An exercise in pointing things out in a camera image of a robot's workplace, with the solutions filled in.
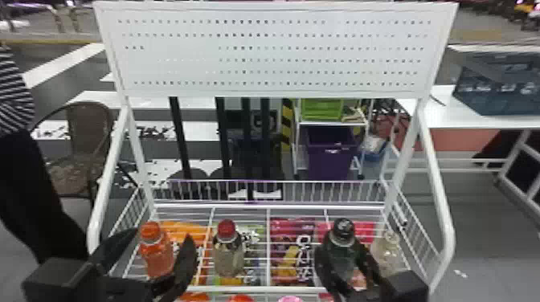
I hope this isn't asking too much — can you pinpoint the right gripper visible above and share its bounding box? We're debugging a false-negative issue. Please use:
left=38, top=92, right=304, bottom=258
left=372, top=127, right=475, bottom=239
left=313, top=243, right=391, bottom=302

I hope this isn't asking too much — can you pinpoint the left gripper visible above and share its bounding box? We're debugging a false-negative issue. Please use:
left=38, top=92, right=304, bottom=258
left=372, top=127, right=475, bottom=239
left=89, top=227, right=198, bottom=302

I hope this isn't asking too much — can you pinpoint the orange bottle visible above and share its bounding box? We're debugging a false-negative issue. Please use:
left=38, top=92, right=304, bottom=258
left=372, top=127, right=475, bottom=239
left=137, top=220, right=177, bottom=280

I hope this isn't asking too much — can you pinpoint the dark bottle with black cap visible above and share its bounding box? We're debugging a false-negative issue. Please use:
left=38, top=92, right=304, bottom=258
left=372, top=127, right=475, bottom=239
left=321, top=217, right=369, bottom=293

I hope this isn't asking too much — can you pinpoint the orange snack packet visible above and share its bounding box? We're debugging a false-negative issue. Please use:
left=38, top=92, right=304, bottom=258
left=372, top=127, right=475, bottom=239
left=160, top=220, right=211, bottom=247

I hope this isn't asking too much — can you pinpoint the yellow snack packet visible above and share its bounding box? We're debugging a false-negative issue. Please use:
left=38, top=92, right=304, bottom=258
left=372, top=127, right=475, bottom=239
left=276, top=245, right=303, bottom=279

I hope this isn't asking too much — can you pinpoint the pink snack packet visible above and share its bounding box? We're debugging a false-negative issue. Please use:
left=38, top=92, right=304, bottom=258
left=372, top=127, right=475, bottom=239
left=269, top=217, right=317, bottom=243

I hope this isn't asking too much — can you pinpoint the clear bottle with red cap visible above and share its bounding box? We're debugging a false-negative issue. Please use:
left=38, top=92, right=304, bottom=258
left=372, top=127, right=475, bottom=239
left=211, top=218, right=247, bottom=279

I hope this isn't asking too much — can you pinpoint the purple crate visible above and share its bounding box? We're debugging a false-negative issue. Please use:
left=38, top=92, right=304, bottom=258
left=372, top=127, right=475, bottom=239
left=304, top=125, right=358, bottom=182

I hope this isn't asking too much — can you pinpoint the brown mesh chair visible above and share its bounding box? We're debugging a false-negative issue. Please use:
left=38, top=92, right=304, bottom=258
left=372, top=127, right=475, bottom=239
left=30, top=100, right=141, bottom=209

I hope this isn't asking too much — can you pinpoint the white shelf trolley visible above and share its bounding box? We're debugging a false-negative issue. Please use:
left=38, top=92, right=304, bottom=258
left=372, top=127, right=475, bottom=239
left=292, top=97, right=378, bottom=179

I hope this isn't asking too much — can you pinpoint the green basket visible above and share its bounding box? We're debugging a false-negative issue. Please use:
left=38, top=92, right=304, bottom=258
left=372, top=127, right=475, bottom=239
left=300, top=98, right=345, bottom=122

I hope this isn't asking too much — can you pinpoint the white side table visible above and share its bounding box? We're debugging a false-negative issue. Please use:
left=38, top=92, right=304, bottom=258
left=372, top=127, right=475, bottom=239
left=381, top=83, right=540, bottom=231

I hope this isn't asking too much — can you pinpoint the blue crate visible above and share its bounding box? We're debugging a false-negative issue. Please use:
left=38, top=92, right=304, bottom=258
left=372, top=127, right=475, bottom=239
left=452, top=50, right=540, bottom=116

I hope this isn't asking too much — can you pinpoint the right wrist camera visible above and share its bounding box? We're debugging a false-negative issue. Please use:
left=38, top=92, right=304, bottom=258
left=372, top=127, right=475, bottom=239
left=380, top=269, right=430, bottom=302

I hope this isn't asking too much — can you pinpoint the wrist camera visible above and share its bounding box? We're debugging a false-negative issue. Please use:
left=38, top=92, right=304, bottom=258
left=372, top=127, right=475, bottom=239
left=380, top=269, right=430, bottom=302
left=21, top=257, right=108, bottom=302

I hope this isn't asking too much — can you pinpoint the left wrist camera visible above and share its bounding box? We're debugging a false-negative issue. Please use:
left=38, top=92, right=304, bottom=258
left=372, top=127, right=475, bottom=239
left=21, top=257, right=108, bottom=302

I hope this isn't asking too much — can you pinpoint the black post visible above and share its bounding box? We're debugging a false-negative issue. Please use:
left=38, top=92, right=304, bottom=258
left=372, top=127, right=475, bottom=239
left=167, top=96, right=209, bottom=182
left=240, top=96, right=256, bottom=202
left=209, top=96, right=237, bottom=182
left=259, top=96, right=273, bottom=182

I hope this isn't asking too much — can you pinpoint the striped post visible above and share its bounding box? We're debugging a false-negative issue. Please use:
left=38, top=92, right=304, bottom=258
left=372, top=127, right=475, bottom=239
left=280, top=98, right=296, bottom=148

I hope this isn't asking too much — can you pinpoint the white wire rack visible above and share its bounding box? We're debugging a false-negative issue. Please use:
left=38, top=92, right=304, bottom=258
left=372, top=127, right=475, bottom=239
left=86, top=0, right=460, bottom=302

